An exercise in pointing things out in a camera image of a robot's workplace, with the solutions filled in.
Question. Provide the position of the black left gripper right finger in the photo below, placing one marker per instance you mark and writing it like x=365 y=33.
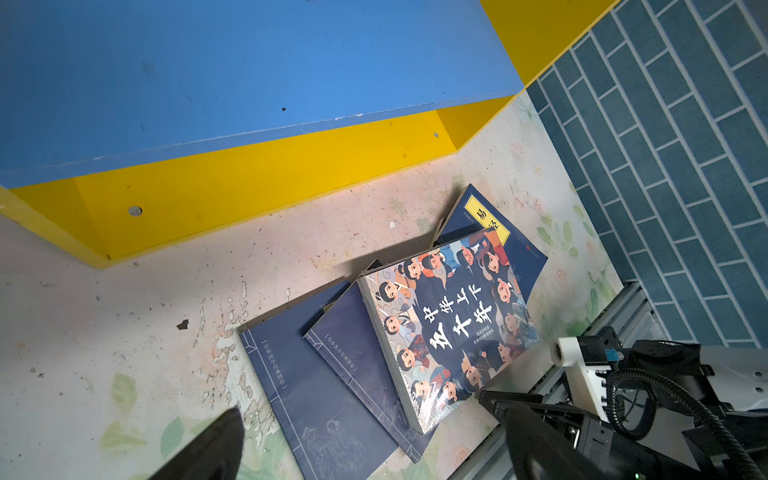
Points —
x=538 y=451

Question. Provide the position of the aluminium frame rail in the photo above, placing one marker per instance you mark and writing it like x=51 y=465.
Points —
x=491 y=459

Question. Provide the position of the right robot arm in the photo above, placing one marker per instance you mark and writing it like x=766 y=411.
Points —
x=615 y=395

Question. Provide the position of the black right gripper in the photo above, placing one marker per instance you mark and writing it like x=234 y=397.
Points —
x=614 y=455

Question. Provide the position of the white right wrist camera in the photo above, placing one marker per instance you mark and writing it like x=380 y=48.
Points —
x=585 y=360

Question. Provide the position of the navy book leftmost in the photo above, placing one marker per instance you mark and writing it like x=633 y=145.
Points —
x=332 y=435

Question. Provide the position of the yellow pink blue bookshelf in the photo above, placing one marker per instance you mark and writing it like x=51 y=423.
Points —
x=128 y=126

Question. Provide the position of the colourful illustrated history book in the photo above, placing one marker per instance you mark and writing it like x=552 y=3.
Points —
x=448 y=321

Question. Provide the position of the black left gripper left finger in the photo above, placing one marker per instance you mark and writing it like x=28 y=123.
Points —
x=215 y=453

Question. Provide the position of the navy book yellow label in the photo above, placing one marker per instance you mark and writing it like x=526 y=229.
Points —
x=345 y=338
x=473 y=212

